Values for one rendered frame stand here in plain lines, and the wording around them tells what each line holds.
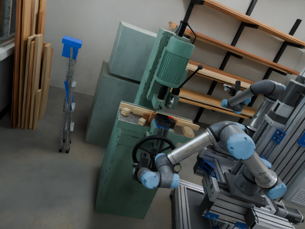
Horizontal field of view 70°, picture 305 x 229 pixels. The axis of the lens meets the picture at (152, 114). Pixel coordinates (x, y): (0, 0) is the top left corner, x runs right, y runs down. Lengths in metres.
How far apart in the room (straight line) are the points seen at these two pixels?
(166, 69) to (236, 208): 1.01
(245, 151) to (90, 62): 3.16
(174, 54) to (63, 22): 2.57
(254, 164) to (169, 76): 0.75
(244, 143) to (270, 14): 3.75
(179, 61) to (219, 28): 2.76
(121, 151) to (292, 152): 1.16
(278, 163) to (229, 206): 0.45
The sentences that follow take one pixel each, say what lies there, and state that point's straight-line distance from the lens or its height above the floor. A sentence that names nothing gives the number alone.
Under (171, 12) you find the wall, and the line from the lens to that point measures 3.87.
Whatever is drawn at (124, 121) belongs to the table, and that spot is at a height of 0.89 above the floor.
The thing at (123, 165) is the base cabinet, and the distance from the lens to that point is 1.72.
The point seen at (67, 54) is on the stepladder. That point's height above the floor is 1.04.
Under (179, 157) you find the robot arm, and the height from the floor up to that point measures 0.98.
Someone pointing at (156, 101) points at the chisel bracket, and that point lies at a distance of 1.59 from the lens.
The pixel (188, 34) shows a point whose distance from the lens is 3.53.
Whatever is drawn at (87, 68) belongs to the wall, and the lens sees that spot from 3.90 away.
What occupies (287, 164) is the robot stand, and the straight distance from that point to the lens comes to 1.79.
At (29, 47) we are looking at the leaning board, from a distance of 2.51.
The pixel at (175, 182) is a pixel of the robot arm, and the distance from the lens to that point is 1.14.
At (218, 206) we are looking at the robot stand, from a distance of 1.61.
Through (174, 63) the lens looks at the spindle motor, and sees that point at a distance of 1.49.
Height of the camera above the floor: 1.58
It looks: 23 degrees down
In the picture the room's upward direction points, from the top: 21 degrees clockwise
